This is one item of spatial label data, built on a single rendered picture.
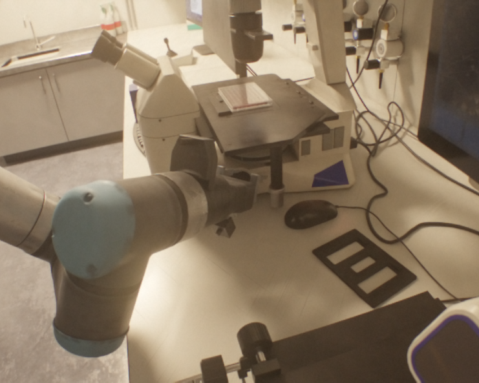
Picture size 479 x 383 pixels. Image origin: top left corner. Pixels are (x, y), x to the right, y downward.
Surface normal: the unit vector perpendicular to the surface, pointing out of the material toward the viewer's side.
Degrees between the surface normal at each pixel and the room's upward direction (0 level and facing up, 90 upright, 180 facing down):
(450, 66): 93
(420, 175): 0
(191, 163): 65
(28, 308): 0
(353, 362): 0
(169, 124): 90
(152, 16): 90
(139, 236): 88
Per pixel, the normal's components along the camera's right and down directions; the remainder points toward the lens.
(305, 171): 0.13, -0.14
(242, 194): 0.65, 0.26
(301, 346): -0.07, -0.82
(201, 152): -0.48, 0.13
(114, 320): 0.63, 0.48
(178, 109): 0.25, 0.47
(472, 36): -0.96, 0.25
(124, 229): 0.85, -0.06
